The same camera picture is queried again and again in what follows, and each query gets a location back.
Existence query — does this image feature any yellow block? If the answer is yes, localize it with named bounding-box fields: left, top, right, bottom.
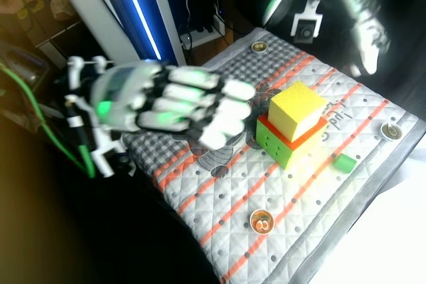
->
left=268, top=80, right=327, bottom=144

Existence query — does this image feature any Rubik's cube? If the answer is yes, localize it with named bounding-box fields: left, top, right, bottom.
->
left=255, top=112, right=329, bottom=170

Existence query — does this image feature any white power strip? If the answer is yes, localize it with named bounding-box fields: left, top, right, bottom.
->
left=178, top=13, right=228, bottom=51

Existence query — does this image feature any white column with blue light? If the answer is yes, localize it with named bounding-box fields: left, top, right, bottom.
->
left=46, top=0, right=188, bottom=67

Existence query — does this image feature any grey quilt with bear print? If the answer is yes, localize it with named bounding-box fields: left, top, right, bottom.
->
left=121, top=27, right=422, bottom=284

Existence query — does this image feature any toy bowl with egg soup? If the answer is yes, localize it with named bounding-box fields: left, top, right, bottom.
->
left=249, top=209, right=276, bottom=235

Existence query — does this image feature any green cylinder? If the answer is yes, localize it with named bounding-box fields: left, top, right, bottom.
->
left=333, top=153, right=357, bottom=174

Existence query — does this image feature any white toy bowl with spoon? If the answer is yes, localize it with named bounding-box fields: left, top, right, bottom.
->
left=380, top=122, right=403, bottom=141

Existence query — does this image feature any green cable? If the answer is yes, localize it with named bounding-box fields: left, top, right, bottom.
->
left=0, top=61, right=97, bottom=179

